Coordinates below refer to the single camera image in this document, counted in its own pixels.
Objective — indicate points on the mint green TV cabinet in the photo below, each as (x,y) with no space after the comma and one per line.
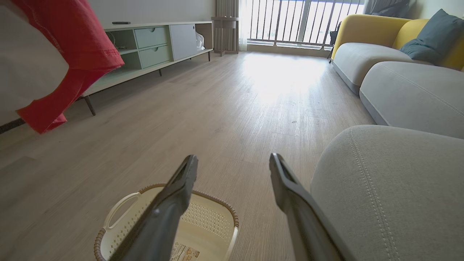
(152,50)

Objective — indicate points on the cream plastic laundry basket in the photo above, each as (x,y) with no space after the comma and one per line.
(206,224)

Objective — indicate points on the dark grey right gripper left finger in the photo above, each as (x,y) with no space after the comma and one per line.
(163,217)

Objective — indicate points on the grey and yellow sofa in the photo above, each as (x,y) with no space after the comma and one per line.
(395,108)

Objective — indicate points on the round wooden side table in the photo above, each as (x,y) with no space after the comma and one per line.
(225,32)

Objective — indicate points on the white plastic bag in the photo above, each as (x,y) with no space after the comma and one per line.
(199,40)

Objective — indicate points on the beige curtain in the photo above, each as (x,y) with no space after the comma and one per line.
(227,9)

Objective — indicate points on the dark grey hanging cloth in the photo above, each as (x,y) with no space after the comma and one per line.
(388,7)

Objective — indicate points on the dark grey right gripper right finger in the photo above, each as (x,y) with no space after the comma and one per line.
(301,214)

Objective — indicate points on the metal balcony railing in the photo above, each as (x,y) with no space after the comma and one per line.
(301,21)

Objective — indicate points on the blue-grey throw pillow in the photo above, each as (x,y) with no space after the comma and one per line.
(433,38)

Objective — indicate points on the black remote control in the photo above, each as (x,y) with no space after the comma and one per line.
(121,23)

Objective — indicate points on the red cloth garment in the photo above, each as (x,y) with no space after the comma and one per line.
(78,54)

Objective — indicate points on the white paper label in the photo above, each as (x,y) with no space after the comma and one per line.
(184,252)

